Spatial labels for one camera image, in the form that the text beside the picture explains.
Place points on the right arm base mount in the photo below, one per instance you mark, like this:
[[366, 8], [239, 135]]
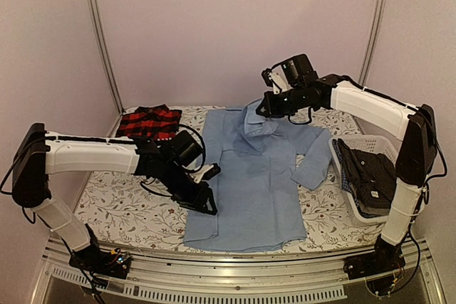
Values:
[[373, 263]]

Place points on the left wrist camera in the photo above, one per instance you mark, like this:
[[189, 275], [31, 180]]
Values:
[[207, 172]]

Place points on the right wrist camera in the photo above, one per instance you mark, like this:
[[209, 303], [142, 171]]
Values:
[[275, 81]]

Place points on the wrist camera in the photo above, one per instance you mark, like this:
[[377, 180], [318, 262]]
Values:
[[207, 172], [275, 81]]

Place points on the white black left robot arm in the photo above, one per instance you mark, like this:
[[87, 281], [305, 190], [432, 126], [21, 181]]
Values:
[[178, 163]]

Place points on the light blue long sleeve shirt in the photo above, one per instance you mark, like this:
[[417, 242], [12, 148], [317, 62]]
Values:
[[262, 162]]

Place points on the white plastic laundry basket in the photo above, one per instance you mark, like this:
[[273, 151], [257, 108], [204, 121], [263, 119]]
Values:
[[369, 143]]

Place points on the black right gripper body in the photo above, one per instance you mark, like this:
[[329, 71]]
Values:
[[288, 106]]

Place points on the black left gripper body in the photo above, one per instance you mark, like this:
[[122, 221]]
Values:
[[182, 194]]

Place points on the aluminium front rail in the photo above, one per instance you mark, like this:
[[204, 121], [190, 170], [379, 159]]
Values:
[[312, 272]]

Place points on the blue checked shirt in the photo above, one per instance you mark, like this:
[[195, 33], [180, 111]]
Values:
[[345, 184]]

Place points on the aluminium frame post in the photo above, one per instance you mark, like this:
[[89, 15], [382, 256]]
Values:
[[373, 36], [95, 15]]

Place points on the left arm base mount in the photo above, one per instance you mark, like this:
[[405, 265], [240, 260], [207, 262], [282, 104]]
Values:
[[115, 264]]

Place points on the left aluminium frame post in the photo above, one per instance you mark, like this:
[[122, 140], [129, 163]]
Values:
[[95, 15]]

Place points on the black striped shirt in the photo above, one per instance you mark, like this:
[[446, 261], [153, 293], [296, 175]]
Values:
[[372, 176]]

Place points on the floral patterned table cloth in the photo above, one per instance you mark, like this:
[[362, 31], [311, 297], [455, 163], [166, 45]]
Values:
[[120, 211]]

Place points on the right aluminium frame post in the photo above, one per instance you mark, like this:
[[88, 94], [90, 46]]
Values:
[[373, 36]]

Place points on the red black plaid shirt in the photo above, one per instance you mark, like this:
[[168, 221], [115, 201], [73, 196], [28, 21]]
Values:
[[158, 123]]

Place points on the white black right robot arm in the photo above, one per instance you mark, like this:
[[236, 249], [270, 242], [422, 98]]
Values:
[[293, 84]]

